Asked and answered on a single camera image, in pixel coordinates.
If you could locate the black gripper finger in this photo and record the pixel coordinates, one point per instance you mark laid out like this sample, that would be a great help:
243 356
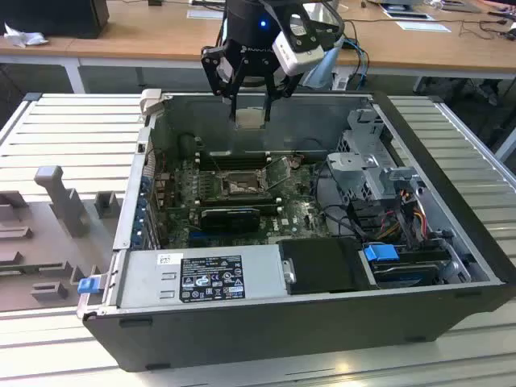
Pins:
282 84
211 64

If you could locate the silver square CPU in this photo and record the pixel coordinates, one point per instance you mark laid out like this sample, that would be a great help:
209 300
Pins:
250 119

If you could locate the CPU socket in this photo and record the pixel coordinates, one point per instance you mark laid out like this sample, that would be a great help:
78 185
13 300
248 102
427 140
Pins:
238 187

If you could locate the white paper sheet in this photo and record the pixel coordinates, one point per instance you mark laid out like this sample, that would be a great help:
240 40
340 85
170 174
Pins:
407 15
423 26
201 14

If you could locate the white power adapter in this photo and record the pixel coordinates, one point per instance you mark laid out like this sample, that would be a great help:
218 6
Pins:
340 82

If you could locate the round coin battery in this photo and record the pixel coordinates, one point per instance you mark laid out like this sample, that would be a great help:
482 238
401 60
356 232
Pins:
297 162

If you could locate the wooden desk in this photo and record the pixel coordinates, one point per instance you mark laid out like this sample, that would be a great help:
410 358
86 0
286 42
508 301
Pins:
121 44

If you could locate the grey metal drive cage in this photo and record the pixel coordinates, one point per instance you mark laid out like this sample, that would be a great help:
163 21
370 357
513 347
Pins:
354 165

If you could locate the green motherboard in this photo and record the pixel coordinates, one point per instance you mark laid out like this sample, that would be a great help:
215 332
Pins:
298 209

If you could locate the black graphics card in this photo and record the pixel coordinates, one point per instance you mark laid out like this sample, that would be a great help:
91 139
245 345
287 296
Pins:
230 219

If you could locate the black box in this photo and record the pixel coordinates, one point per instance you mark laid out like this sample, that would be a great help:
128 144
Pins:
52 18

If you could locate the white crumpled paper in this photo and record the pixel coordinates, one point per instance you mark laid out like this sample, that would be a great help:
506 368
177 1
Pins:
24 38

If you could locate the blue disk carrier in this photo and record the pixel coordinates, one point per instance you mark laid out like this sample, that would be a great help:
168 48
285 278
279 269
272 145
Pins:
379 254

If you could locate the grey power supply unit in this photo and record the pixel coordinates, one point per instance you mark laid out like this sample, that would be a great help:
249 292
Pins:
141 278

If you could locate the hard disk drive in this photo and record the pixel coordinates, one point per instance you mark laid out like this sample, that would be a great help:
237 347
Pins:
407 276

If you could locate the grey parts rack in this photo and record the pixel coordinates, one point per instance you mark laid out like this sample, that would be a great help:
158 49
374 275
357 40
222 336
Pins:
40 225

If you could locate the black open PC case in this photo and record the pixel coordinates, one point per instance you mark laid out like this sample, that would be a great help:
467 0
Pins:
282 334

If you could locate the blue case latch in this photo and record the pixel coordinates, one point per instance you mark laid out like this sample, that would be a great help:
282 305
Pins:
86 285

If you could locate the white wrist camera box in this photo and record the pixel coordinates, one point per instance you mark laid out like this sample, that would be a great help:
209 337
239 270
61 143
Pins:
298 56

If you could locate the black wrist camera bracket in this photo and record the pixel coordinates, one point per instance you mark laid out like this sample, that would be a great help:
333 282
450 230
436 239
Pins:
322 36

